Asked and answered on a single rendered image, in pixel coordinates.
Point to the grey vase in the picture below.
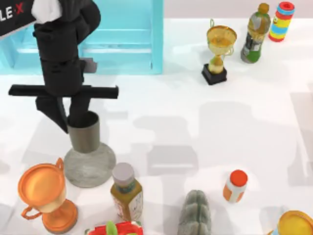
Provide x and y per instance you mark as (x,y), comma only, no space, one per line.
(88,156)

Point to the pale grey rounded box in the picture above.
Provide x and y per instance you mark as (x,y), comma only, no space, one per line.
(90,65)

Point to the light blue rack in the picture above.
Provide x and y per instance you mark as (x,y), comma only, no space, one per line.
(117,36)

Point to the orange trophy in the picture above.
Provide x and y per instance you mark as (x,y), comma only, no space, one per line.
(45,195)

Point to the yellow bottle with grey cap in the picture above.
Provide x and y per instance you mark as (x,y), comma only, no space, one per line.
(126,193)

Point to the red and white can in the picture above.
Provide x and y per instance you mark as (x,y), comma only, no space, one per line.
(115,228)

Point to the gold trophy with black base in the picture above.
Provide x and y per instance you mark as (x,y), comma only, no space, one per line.
(218,55)

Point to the grey-green cactus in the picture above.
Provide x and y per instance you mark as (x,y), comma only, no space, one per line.
(194,213)

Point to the white bottle with orange cap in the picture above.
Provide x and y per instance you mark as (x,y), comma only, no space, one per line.
(235,186)

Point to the green bottle with brown cap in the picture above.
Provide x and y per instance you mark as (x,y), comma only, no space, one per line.
(255,36)

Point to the stack of coloured rings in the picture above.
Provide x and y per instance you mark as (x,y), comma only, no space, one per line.
(280,22)

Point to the yellow and blue can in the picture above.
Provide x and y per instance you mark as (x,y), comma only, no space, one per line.
(294,224)

